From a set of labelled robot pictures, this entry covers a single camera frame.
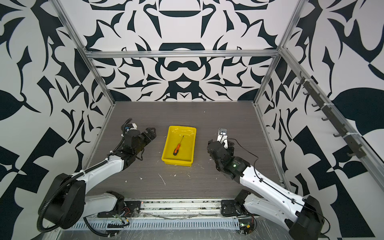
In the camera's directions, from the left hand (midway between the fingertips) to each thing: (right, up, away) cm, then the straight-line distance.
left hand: (151, 129), depth 86 cm
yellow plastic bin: (+19, -17, +5) cm, 26 cm away
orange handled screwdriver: (+14, -12, +8) cm, 20 cm away
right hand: (+37, -5, -9) cm, 38 cm away
